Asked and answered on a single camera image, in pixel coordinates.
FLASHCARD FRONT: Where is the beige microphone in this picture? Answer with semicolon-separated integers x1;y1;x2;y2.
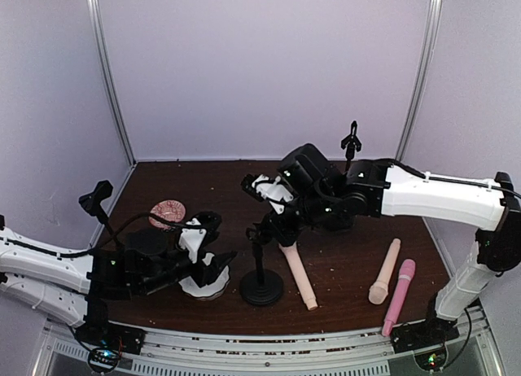
278;243;318;311
368;238;401;305

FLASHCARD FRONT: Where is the short black mic stand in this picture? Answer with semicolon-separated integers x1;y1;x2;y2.
239;244;284;307

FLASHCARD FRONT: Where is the tall black mic stand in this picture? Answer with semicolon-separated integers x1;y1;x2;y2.
325;120;363;233
78;180;115;241

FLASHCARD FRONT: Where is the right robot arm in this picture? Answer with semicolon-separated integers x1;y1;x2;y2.
242;143;520;329

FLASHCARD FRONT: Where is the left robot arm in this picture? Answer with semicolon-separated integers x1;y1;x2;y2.
1;212;237;343

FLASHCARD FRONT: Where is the white scalloped dish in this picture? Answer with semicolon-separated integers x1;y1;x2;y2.
179;252;230;301

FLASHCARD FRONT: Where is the red patterned bowl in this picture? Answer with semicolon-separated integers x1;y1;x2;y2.
149;199;186;230

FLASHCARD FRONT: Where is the pink microphone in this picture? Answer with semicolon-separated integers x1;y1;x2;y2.
382;259;416;337

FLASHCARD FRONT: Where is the left circuit board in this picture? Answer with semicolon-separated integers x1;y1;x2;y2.
87;347;122;374

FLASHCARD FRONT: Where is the circuit board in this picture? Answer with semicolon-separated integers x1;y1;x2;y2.
414;348;448;372
87;347;122;374

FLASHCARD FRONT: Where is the right circuit board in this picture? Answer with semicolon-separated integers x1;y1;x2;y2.
414;348;448;372

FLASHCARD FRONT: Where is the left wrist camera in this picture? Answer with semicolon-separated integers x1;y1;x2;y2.
178;217;207;264

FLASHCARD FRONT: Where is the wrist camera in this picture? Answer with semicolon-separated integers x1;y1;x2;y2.
241;174;295;215
178;217;207;264

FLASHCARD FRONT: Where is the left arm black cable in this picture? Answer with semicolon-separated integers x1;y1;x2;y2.
97;211;192;255

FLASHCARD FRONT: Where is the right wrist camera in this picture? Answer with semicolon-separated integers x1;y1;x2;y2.
241;174;295;215

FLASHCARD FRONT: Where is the right aluminium frame post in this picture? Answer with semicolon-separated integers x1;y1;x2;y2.
395;0;444;160

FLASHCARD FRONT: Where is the aluminium frame post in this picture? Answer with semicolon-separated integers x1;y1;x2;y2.
395;0;444;160
86;0;137;167

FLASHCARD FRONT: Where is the left aluminium frame post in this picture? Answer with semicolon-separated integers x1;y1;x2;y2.
86;0;137;167

